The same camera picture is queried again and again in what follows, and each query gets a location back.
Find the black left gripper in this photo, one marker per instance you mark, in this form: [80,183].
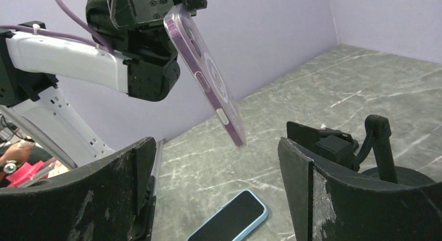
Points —
[134,13]

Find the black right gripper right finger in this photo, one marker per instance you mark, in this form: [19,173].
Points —
[331,202]

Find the aluminium rail frame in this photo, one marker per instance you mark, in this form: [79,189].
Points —
[156,167]

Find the pink object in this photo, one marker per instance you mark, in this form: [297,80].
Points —
[25,174]

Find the purple phone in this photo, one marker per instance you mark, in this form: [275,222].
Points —
[190,45]

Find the black folding phone stand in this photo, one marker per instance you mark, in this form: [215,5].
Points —
[333,145]

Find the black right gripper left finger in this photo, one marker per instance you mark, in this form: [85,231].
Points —
[108,199]

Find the person hand with watch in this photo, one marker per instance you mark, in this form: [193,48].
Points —
[19,152]

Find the blue cased phone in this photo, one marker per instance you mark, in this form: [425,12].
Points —
[235,220]

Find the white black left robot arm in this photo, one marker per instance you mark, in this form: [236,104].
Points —
[131,51]

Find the black round base phone stand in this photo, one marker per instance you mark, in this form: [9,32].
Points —
[377,140]

